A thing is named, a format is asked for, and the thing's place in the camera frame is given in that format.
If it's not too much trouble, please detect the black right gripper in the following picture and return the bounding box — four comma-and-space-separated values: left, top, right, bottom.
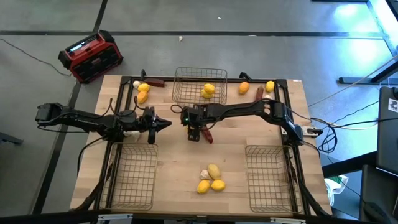
180, 105, 208, 142

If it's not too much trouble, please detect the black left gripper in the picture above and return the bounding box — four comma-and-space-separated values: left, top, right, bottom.
139, 106, 172, 145

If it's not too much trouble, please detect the orange lemon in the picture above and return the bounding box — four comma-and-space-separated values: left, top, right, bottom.
238, 81, 250, 96
136, 91, 149, 105

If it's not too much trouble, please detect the gold wire basket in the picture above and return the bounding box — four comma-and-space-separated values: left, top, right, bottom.
105, 142, 159, 212
244, 144, 303, 215
171, 67, 228, 108

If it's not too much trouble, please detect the pale yellow lemon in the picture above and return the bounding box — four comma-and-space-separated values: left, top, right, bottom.
207, 164, 222, 181

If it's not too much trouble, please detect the red black jobsite radio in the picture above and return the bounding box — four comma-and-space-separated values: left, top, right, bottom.
58, 30, 124, 84

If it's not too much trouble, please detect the black crossbeam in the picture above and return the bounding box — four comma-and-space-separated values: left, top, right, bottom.
0, 210, 398, 224

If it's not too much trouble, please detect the white green bag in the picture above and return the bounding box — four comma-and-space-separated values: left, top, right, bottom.
323, 174, 349, 207

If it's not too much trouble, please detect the black furniture foot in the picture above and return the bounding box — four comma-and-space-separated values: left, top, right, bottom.
0, 131, 24, 147

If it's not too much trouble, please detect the black table foot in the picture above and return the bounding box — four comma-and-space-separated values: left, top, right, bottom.
338, 54, 398, 85

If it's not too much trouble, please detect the black desk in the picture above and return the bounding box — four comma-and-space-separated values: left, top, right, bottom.
322, 151, 398, 224

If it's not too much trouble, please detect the black computer mouse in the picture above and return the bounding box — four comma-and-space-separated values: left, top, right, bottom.
363, 202, 386, 223

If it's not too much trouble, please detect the black metal table frame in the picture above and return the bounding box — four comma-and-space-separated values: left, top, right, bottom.
93, 74, 312, 217

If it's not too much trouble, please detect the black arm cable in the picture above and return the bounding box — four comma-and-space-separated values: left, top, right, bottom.
76, 136, 105, 175

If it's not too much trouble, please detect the silver metal bracket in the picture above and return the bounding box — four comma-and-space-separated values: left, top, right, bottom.
96, 213, 134, 223
269, 217, 307, 224

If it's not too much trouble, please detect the black cable bundle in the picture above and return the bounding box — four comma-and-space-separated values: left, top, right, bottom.
317, 123, 339, 156

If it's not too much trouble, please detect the thin grey floor cable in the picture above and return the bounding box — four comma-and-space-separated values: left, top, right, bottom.
0, 37, 74, 78

